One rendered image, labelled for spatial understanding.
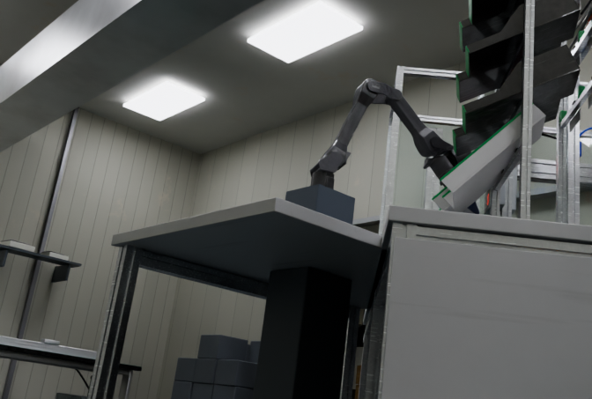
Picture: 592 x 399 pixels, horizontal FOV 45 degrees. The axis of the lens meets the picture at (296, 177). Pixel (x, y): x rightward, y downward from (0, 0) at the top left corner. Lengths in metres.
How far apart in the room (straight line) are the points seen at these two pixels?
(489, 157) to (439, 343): 0.54
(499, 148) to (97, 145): 9.68
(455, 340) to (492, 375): 0.08
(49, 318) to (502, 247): 9.44
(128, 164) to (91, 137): 0.70
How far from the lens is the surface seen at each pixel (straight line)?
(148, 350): 11.18
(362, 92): 2.11
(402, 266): 1.32
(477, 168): 1.67
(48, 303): 10.51
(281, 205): 1.38
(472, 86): 1.99
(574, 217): 3.07
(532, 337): 1.34
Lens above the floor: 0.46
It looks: 19 degrees up
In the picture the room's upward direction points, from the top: 8 degrees clockwise
